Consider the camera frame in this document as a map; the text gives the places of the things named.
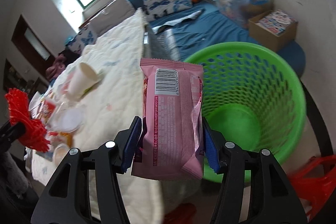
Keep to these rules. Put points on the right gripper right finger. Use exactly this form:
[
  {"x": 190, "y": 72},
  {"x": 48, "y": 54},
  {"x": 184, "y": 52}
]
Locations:
[{"x": 272, "y": 198}]

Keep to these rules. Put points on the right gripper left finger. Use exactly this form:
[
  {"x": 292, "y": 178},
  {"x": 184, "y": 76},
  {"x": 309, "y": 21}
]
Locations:
[{"x": 65, "y": 199}]

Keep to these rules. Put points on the pink snack packet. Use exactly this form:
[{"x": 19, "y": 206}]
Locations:
[{"x": 171, "y": 145}]

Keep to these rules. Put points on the white paper cup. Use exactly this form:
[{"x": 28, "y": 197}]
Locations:
[{"x": 83, "y": 79}]

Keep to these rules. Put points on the red plastic stool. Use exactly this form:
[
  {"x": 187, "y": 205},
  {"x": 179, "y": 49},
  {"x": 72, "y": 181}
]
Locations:
[{"x": 316, "y": 190}]

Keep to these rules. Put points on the red plastic fan toy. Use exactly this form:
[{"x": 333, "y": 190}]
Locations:
[{"x": 35, "y": 131}]

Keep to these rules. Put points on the white plastic lid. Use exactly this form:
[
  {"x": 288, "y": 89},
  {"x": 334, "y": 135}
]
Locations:
[{"x": 69, "y": 120}]

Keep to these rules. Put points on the cream quilted blanket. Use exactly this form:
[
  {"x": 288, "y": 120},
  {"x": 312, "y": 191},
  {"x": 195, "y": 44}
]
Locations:
[{"x": 110, "y": 107}]

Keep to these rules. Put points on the green plastic mesh basket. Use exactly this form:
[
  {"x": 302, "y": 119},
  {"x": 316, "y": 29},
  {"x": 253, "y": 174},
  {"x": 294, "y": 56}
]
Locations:
[{"x": 252, "y": 96}]

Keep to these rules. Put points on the cardboard box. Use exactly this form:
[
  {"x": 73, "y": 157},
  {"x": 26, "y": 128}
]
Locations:
[{"x": 266, "y": 38}]

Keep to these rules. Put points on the colourful books in box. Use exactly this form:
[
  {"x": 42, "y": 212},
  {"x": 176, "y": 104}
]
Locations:
[{"x": 276, "y": 22}]

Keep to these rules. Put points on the blue mattress sheet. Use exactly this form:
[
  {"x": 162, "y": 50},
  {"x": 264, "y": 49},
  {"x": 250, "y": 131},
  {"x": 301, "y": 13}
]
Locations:
[{"x": 204, "y": 27}]

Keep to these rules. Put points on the beige cushion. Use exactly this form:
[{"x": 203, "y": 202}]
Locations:
[{"x": 110, "y": 16}]

